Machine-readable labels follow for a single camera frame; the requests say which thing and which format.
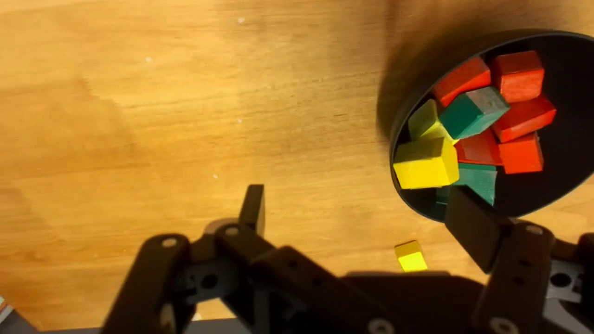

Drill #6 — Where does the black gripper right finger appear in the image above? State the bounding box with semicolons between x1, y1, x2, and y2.
446;187;554;334

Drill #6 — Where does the teal cube block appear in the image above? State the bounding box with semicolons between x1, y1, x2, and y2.
441;87;511;139
457;163;498;206

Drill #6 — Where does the yellow-green cube block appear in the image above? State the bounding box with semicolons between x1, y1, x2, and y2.
407;98;454;141

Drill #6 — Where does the red cube block front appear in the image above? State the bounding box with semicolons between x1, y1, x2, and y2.
500;133;545;174

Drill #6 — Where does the red hexagon block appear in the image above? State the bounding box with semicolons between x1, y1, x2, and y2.
455;130;502;165

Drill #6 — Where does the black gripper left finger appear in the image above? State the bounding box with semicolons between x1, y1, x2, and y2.
203;184;273;291

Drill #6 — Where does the small yellow block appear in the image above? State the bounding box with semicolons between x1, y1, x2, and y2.
394;239;428;273

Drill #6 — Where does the yellow pentagon block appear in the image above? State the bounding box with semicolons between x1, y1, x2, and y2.
392;137;461;189

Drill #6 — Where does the black bowl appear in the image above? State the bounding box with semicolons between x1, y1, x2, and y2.
377;30;594;217

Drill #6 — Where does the red triangular prism block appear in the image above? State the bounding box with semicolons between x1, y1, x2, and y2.
433;57;491;106

